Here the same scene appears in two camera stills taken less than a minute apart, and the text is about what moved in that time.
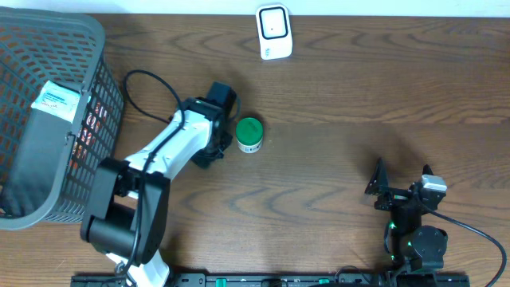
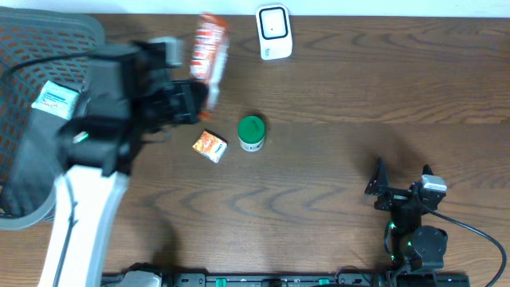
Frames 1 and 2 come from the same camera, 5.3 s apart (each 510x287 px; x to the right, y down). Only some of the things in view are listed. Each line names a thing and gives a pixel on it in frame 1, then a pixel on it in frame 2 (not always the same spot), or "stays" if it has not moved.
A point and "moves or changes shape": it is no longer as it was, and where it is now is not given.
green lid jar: [249, 134] stays
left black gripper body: [216, 152] -> [165, 101]
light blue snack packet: [59, 100] stays
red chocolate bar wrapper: [92, 130] moves or changes shape
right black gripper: [379, 184] stays
